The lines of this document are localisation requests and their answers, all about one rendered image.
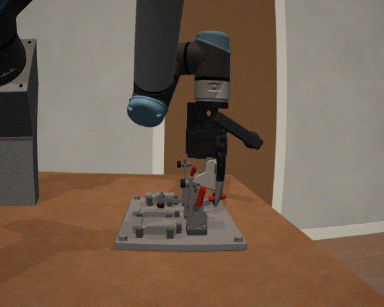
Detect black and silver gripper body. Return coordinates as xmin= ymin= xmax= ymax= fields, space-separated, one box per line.
xmin=186 ymin=101 xmax=228 ymax=159

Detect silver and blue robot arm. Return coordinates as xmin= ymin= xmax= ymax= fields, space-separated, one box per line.
xmin=0 ymin=0 xmax=263 ymax=150

